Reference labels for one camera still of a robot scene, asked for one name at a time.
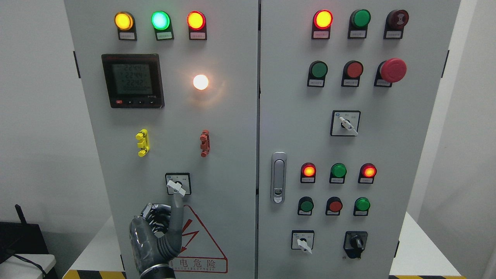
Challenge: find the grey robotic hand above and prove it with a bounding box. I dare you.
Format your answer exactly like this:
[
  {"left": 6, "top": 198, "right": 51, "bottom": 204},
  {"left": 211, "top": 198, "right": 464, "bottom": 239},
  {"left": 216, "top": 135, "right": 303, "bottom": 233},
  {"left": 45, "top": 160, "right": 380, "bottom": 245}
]
[{"left": 129, "top": 193, "right": 184, "bottom": 275}]

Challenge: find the white rotary switch door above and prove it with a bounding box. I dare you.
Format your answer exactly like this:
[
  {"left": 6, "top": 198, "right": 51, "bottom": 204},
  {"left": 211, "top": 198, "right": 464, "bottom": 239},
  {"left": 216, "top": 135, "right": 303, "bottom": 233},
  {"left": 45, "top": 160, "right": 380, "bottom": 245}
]
[{"left": 165, "top": 172, "right": 191, "bottom": 197}]

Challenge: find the green lit indicator light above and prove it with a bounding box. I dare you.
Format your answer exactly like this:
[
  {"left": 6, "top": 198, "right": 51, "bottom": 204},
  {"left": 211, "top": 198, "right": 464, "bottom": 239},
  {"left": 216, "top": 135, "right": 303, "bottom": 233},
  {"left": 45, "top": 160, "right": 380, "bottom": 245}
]
[{"left": 151, "top": 10, "right": 175, "bottom": 41}]

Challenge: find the yellow indicator light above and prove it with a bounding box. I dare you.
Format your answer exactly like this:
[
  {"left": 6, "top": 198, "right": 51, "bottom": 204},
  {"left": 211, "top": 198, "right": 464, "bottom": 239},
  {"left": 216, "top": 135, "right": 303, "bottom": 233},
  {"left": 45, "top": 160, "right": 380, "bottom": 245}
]
[{"left": 114, "top": 11, "right": 138, "bottom": 41}]

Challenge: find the red electric hazard warning sticker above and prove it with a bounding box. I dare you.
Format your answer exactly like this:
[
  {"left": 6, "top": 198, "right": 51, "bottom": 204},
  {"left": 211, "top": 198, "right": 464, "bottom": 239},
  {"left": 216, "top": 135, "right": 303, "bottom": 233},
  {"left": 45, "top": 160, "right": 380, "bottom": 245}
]
[{"left": 169, "top": 205, "right": 228, "bottom": 274}]

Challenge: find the yellow terminal clip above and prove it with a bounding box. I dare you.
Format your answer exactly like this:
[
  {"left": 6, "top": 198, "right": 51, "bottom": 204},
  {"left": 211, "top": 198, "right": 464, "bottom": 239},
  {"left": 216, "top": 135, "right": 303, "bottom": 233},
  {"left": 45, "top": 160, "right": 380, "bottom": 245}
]
[{"left": 135, "top": 129, "right": 150, "bottom": 157}]

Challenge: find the red terminal clip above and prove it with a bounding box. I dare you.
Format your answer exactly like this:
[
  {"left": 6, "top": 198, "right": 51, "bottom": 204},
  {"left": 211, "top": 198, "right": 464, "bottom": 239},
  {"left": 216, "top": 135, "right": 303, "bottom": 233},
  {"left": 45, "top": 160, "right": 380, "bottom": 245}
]
[{"left": 200, "top": 129, "right": 210, "bottom": 158}]

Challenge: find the black device with antenna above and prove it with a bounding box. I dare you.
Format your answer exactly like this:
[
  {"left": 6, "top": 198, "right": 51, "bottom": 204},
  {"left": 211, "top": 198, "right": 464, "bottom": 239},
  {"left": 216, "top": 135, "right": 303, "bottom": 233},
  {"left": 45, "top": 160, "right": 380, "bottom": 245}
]
[{"left": 0, "top": 204, "right": 49, "bottom": 263}]

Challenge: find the white box bottom left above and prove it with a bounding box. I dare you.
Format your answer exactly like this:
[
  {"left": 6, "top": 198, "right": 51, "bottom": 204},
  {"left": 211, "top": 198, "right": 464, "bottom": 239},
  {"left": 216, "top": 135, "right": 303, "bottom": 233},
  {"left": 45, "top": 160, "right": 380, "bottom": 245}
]
[{"left": 0, "top": 254, "right": 56, "bottom": 279}]

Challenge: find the grey left cabinet door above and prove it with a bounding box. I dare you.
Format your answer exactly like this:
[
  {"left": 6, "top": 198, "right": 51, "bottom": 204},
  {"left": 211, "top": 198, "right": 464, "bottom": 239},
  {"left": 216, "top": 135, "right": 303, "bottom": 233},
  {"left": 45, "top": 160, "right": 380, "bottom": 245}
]
[{"left": 64, "top": 0, "right": 258, "bottom": 279}]

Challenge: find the grey cabinet door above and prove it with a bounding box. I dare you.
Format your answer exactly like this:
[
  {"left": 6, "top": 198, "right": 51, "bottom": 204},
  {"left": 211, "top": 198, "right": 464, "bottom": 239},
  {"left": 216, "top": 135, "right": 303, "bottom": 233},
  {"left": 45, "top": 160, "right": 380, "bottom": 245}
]
[
  {"left": 64, "top": 0, "right": 258, "bottom": 279},
  {"left": 258, "top": 0, "right": 460, "bottom": 279}
]

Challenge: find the green push button lower left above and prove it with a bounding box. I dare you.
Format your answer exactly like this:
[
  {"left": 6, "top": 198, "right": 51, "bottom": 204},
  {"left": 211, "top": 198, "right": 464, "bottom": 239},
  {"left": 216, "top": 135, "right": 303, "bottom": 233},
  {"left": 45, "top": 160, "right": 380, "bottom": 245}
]
[{"left": 297, "top": 196, "right": 315, "bottom": 216}]

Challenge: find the green push button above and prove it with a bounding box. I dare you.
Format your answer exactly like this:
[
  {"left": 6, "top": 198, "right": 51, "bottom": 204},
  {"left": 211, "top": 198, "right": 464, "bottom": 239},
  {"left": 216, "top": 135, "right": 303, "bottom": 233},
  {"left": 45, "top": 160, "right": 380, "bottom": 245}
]
[
  {"left": 297, "top": 196, "right": 315, "bottom": 216},
  {"left": 353, "top": 197, "right": 371, "bottom": 217},
  {"left": 307, "top": 60, "right": 328, "bottom": 87}
]

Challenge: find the black digital power meter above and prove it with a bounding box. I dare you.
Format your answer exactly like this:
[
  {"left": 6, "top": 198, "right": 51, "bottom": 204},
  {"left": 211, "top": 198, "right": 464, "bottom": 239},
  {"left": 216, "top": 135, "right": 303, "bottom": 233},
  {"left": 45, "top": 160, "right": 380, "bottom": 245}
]
[{"left": 101, "top": 53, "right": 165, "bottom": 109}]

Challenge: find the clear small lamp bulb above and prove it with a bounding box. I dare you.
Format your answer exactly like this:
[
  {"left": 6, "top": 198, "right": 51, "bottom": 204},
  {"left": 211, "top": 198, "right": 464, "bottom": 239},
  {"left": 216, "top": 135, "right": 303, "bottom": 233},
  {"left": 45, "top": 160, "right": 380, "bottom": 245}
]
[{"left": 193, "top": 74, "right": 209, "bottom": 90}]

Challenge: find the red lit indicator lower left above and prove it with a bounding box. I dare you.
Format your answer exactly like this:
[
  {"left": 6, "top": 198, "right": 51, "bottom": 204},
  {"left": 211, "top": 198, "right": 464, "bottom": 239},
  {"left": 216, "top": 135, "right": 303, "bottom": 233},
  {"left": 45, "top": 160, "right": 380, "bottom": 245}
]
[{"left": 300, "top": 162, "right": 317, "bottom": 184}]

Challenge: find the red push button lower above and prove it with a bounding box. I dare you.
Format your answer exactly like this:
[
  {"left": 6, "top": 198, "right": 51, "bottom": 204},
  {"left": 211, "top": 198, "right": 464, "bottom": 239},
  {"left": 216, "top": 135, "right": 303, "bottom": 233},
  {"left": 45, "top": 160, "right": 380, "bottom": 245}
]
[{"left": 325, "top": 196, "right": 343, "bottom": 216}]

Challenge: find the red push button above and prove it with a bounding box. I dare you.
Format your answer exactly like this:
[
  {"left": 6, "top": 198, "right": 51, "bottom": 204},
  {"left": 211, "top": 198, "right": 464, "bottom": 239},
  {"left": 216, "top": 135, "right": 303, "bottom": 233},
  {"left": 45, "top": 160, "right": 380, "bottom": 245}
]
[
  {"left": 341, "top": 60, "right": 363, "bottom": 87},
  {"left": 325, "top": 196, "right": 343, "bottom": 216}
]

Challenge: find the green indicator lower middle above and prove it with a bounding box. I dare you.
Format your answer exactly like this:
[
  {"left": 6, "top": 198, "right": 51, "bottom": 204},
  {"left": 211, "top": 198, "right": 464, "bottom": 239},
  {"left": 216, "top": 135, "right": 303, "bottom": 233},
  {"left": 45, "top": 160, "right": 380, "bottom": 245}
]
[{"left": 329, "top": 163, "right": 347, "bottom": 184}]

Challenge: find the green push button lower right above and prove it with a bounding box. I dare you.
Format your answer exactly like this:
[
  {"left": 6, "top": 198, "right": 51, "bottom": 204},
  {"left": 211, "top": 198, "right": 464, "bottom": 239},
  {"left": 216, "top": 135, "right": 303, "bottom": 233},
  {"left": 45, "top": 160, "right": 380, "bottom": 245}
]
[{"left": 353, "top": 197, "right": 371, "bottom": 217}]

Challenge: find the red lit indicator light left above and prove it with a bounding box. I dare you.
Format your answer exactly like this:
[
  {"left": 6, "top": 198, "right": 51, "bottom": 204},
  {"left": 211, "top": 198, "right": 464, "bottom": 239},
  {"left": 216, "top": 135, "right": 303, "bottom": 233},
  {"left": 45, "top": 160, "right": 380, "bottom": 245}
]
[{"left": 187, "top": 10, "right": 207, "bottom": 40}]

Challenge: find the red lit indicator lower right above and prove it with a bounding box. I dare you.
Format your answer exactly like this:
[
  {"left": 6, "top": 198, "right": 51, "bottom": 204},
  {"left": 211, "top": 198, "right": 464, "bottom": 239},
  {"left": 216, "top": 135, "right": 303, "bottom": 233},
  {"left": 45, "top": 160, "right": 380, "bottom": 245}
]
[{"left": 358, "top": 163, "right": 377, "bottom": 184}]

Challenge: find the green push button upper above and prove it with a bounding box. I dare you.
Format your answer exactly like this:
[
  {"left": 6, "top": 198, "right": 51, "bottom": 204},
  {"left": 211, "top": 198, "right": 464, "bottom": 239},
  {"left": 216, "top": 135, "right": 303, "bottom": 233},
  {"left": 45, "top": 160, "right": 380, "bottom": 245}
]
[{"left": 307, "top": 60, "right": 328, "bottom": 87}]

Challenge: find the grey right cabinet door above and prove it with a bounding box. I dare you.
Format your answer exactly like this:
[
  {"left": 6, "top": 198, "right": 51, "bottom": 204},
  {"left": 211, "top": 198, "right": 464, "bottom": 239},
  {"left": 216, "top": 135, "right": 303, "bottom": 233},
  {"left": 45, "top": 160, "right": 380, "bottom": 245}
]
[{"left": 258, "top": 0, "right": 460, "bottom": 279}]

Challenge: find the red push button upper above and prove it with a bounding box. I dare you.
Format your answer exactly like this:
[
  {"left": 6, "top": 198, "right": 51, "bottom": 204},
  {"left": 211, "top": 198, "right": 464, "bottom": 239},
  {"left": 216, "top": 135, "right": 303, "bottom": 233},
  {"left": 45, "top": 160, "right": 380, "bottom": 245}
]
[{"left": 341, "top": 60, "right": 363, "bottom": 87}]

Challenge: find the red lit indicator top right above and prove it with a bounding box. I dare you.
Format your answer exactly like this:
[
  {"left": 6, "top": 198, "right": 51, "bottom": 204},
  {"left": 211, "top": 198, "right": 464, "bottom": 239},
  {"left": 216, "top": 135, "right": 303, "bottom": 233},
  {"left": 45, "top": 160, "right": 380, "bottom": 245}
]
[{"left": 312, "top": 9, "right": 334, "bottom": 40}]

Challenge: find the red emergency stop button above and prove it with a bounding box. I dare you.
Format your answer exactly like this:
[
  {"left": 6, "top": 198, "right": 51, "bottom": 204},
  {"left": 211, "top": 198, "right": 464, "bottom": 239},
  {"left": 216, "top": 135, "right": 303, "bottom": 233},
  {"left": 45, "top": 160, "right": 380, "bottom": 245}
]
[{"left": 374, "top": 58, "right": 407, "bottom": 87}]

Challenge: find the green indicator top right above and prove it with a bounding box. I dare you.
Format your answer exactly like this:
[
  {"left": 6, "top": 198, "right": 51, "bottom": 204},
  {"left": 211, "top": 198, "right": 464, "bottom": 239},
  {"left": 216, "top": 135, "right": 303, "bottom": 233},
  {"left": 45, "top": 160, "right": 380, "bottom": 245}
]
[{"left": 348, "top": 9, "right": 371, "bottom": 39}]

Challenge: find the dark red buzzer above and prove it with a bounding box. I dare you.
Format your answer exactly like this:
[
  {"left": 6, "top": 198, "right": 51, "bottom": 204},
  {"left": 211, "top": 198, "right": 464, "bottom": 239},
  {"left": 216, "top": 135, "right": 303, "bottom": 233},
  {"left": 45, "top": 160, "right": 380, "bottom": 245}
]
[{"left": 383, "top": 9, "right": 409, "bottom": 40}]

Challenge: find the black cable bottom left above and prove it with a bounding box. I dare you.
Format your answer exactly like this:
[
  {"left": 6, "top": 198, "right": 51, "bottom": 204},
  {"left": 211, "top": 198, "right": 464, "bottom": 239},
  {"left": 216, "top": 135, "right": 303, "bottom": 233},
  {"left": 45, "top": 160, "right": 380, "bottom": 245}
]
[{"left": 0, "top": 248, "right": 49, "bottom": 279}]

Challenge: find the silver door latch handle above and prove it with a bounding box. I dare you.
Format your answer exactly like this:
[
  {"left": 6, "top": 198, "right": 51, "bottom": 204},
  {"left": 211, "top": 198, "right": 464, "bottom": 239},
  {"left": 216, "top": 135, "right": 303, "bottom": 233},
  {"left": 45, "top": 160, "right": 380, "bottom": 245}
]
[{"left": 271, "top": 152, "right": 287, "bottom": 203}]

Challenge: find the white rotary switch lower right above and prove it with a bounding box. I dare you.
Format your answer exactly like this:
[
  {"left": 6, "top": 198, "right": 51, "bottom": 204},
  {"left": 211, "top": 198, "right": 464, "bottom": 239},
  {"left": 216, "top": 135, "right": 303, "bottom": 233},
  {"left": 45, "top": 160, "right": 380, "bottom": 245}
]
[{"left": 291, "top": 230, "right": 315, "bottom": 255}]

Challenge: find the white rotary switch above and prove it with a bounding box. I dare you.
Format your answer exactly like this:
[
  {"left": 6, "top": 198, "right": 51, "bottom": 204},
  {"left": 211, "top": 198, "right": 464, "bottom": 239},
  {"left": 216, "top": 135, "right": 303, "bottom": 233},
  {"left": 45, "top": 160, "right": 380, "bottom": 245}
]
[
  {"left": 291, "top": 230, "right": 315, "bottom": 255},
  {"left": 330, "top": 110, "right": 361, "bottom": 136}
]

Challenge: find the black selector knob switch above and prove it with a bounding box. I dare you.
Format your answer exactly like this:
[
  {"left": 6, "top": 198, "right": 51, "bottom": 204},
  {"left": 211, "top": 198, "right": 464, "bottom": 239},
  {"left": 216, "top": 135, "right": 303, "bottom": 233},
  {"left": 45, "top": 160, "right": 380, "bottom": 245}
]
[{"left": 343, "top": 231, "right": 368, "bottom": 258}]

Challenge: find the white rotary switch upper right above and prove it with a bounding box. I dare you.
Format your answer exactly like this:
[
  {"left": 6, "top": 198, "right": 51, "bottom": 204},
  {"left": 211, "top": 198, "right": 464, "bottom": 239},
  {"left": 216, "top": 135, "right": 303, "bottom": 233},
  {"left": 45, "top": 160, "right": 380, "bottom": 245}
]
[{"left": 330, "top": 110, "right": 361, "bottom": 136}]

